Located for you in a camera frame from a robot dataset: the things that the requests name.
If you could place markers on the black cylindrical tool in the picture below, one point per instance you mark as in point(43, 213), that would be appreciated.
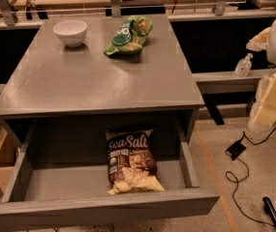
point(269, 208)

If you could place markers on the white ceramic bowl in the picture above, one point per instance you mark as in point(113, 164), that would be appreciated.
point(70, 32)

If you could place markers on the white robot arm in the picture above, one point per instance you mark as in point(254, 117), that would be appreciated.
point(265, 40)

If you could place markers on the black power adapter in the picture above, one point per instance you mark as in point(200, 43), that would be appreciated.
point(235, 149)

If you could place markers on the grey open top drawer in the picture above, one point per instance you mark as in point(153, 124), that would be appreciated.
point(60, 176)

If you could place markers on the grey counter cabinet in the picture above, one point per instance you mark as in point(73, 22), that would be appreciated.
point(54, 80)

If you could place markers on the cardboard box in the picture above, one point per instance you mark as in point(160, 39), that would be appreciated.
point(7, 158)

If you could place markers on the brown sea salt chip bag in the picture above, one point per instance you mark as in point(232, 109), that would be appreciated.
point(130, 163)

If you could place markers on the green chip bag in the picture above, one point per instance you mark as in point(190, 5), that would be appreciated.
point(130, 37)

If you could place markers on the grey side shelf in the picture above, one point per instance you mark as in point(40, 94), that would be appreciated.
point(229, 82)

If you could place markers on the metal railing frame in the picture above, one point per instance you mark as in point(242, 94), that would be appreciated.
point(28, 13)

